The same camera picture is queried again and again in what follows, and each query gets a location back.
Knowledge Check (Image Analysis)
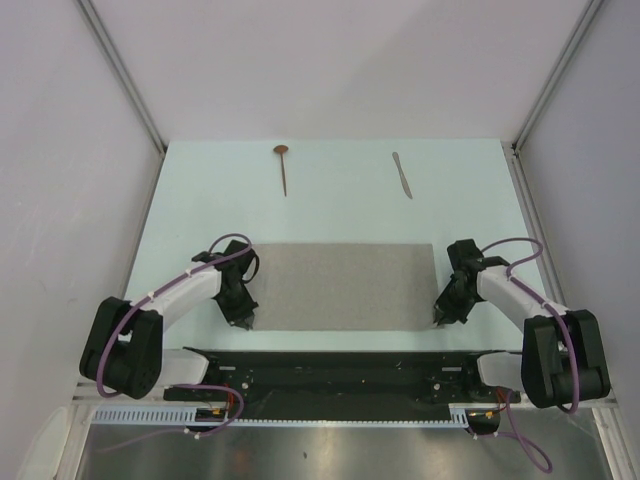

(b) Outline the grey cloth napkin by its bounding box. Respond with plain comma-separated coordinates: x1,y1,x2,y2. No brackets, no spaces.
248,243,438,332

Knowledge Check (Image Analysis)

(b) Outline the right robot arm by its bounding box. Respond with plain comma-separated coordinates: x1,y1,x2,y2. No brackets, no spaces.
434,238,611,413

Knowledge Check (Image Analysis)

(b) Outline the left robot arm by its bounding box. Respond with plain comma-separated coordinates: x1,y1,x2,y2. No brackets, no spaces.
79,233,260,400

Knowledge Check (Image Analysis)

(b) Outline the silver knife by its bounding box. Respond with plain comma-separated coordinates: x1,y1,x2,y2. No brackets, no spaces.
392,152,413,199

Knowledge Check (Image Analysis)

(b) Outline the brown wooden spoon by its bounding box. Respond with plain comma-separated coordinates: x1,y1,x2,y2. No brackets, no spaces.
273,144,289,196

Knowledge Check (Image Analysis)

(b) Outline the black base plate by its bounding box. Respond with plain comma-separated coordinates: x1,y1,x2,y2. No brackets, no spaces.
164,350,506,419

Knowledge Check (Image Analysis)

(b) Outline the white slotted cable duct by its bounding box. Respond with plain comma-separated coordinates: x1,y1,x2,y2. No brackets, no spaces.
91,405,500,428

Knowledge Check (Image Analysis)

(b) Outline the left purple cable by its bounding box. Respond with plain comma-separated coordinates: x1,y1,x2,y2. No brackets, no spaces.
92,232,256,454

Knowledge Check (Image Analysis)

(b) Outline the right aluminium frame post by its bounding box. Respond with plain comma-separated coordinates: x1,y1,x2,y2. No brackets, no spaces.
514,0,606,151

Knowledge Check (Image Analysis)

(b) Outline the aluminium frame post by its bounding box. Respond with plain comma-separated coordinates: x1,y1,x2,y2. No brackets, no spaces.
514,0,606,151
72,0,167,154

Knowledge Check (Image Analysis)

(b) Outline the aluminium cross rail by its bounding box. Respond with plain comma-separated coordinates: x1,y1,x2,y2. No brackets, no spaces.
72,382,618,409

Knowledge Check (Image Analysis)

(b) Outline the left aluminium frame post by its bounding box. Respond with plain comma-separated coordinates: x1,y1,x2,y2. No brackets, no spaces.
72,0,167,154

